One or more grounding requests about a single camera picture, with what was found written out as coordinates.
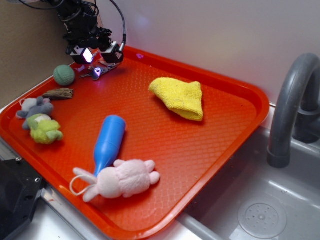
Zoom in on grey plush mouse toy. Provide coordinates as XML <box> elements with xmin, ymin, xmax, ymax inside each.
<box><xmin>15</xmin><ymin>96</ymin><xmax>54</xmax><ymax>130</ymax></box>

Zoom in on sink drain cover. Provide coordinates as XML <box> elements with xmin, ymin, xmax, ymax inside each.
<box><xmin>237</xmin><ymin>197</ymin><xmax>287</xmax><ymax>240</ymax></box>

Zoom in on orange plastic tray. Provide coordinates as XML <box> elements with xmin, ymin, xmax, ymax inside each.
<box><xmin>0</xmin><ymin>47</ymin><xmax>270</xmax><ymax>240</ymax></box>

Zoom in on yellow knitted cloth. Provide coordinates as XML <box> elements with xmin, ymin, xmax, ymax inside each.
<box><xmin>149</xmin><ymin>77</ymin><xmax>204</xmax><ymax>122</ymax></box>

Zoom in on grey plastic sink basin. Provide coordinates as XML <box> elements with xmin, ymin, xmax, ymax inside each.
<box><xmin>178</xmin><ymin>127</ymin><xmax>320</xmax><ymax>240</ymax></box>

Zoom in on green textured ball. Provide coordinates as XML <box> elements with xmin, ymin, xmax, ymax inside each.
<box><xmin>53</xmin><ymin>65</ymin><xmax>76</xmax><ymax>86</ymax></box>

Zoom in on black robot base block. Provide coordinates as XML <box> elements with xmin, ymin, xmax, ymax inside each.
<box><xmin>0</xmin><ymin>157</ymin><xmax>44</xmax><ymax>240</ymax></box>

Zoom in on pink plush bunny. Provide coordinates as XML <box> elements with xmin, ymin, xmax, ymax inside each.
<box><xmin>69</xmin><ymin>159</ymin><xmax>161</xmax><ymax>203</ymax></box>

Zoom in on blue plastic bottle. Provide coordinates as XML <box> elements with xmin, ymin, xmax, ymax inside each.
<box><xmin>93</xmin><ymin>115</ymin><xmax>126</xmax><ymax>177</ymax></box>

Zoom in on black braided cable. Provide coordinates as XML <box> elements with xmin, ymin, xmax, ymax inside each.
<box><xmin>109</xmin><ymin>0</ymin><xmax>127</xmax><ymax>53</ymax></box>

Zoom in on brown wood piece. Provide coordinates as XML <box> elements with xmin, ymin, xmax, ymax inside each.
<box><xmin>42</xmin><ymin>87</ymin><xmax>74</xmax><ymax>100</ymax></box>

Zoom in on grey curved faucet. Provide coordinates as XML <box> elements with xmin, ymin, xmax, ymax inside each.
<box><xmin>267</xmin><ymin>53</ymin><xmax>320</xmax><ymax>169</ymax></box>

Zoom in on green plush frog toy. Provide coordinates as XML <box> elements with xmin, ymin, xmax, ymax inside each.
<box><xmin>26</xmin><ymin>113</ymin><xmax>64</xmax><ymax>145</ymax></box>

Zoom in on silver keys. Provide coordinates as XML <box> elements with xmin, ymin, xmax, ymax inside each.
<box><xmin>79</xmin><ymin>60</ymin><xmax>121</xmax><ymax>81</ymax></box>

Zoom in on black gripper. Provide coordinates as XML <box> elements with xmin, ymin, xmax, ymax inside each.
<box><xmin>55</xmin><ymin>0</ymin><xmax>124</xmax><ymax>65</ymax></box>

